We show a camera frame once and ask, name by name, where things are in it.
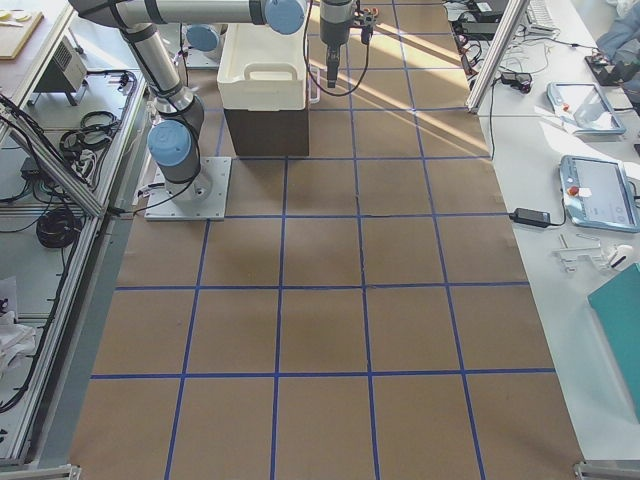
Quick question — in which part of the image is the lower blue teach pendant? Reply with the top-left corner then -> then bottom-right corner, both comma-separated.
559,155 -> 639,233

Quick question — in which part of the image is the black power adapter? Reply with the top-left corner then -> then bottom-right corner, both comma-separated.
509,208 -> 551,228

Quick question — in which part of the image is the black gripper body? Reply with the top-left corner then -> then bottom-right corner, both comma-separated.
326,45 -> 340,69

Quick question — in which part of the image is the grey metal electronics box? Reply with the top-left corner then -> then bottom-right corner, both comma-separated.
34,36 -> 88,106

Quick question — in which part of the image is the brown wooden drawer cabinet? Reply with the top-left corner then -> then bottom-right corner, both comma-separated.
224,108 -> 310,157

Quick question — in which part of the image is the blue teach pendant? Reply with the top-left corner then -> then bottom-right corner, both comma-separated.
546,82 -> 626,135
559,155 -> 639,233

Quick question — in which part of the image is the clear acrylic bracket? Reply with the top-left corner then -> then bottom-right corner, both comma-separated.
552,233 -> 609,273

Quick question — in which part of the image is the upper blue teach pendant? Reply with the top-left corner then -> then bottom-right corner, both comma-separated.
546,82 -> 626,135

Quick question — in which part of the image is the white keyboard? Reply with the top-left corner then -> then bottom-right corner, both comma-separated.
525,0 -> 557,34

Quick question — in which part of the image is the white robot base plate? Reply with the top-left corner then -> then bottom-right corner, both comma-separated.
144,157 -> 232,221

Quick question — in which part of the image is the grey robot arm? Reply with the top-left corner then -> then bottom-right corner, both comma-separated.
320,0 -> 356,89
70,1 -> 307,195

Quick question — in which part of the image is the white plastic storage box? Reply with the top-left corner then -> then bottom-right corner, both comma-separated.
217,24 -> 307,111

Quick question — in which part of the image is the wooden board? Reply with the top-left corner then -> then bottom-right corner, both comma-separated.
0,9 -> 43,60

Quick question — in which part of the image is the coiled black cable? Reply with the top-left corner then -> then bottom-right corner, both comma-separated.
36,208 -> 84,249

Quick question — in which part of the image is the aluminium frame post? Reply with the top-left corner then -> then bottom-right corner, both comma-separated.
466,0 -> 528,113

